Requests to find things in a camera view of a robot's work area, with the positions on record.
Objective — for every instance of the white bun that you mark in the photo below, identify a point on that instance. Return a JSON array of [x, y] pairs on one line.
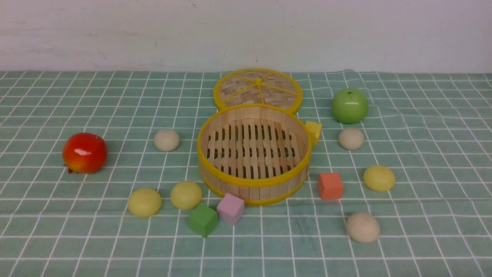
[[166, 140], [351, 138], [363, 227]]

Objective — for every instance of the yellow bun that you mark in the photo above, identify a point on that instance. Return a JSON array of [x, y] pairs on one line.
[[186, 195], [144, 202], [379, 178]]

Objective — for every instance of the bamboo steamer tray yellow rim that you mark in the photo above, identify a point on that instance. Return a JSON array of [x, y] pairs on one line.
[[258, 153]]

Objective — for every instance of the woven bamboo steamer lid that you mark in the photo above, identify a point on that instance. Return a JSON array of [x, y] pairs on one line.
[[253, 86]]

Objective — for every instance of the yellow cube block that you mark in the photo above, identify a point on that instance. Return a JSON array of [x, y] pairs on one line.
[[315, 130]]

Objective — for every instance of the pink cube block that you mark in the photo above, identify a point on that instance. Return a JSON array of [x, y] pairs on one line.
[[230, 209]]

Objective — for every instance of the green cube block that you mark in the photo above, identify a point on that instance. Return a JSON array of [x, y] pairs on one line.
[[203, 220]]

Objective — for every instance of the orange cube block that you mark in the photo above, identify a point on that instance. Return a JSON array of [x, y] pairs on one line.
[[330, 186]]

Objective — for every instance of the green apple toy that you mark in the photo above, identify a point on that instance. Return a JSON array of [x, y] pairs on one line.
[[349, 106]]

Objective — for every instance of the green checkered tablecloth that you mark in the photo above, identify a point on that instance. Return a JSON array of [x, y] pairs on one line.
[[433, 131]]

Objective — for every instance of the red pomegranate toy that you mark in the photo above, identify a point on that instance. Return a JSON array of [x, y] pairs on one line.
[[84, 153]]

